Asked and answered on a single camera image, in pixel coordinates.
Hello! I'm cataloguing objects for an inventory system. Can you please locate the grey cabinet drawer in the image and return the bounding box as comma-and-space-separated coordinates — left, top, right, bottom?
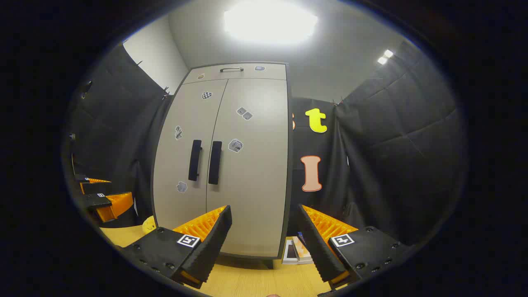
183, 63, 287, 85

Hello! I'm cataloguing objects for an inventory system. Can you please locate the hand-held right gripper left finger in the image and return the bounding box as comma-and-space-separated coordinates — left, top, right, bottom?
118, 205, 232, 289

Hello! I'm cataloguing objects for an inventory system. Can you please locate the grey double-door shoe cabinet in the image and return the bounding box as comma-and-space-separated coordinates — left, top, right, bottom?
152, 62, 293, 269

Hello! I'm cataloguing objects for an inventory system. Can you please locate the black backdrop cloth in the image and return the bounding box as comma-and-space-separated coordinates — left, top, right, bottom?
62, 39, 469, 248

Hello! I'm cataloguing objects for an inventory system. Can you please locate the large ceiling light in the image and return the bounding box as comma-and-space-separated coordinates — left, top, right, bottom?
224, 2, 318, 44

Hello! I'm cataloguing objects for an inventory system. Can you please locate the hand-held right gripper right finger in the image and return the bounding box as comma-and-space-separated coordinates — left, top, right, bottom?
298, 204, 413, 290

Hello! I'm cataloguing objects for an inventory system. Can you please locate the black door handle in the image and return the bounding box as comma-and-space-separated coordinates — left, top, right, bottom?
208, 141, 222, 185
189, 139, 203, 182

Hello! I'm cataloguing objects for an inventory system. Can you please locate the grey cabinet door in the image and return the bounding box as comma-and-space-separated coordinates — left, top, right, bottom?
205, 78, 289, 258
153, 79, 228, 229

